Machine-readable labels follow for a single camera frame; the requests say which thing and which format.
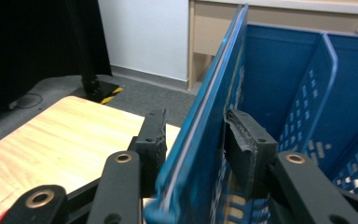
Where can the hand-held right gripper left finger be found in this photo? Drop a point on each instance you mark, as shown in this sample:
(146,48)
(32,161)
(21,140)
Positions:
(150,149)

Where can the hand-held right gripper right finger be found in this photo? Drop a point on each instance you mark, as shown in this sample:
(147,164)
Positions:
(248,161)

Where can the dark blue picture book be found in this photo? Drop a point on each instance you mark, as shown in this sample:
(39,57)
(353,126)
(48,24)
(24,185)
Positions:
(205,124)

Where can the blue plastic file rack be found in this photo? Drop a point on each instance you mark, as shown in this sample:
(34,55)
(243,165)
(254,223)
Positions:
(276,77)

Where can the red hardcover book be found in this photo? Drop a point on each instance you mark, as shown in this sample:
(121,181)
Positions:
(0,219)

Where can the white cabinet panel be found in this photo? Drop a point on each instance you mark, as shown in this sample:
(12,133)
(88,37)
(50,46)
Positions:
(143,37)

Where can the black curtain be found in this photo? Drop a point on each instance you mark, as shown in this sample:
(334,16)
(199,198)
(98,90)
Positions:
(28,46)

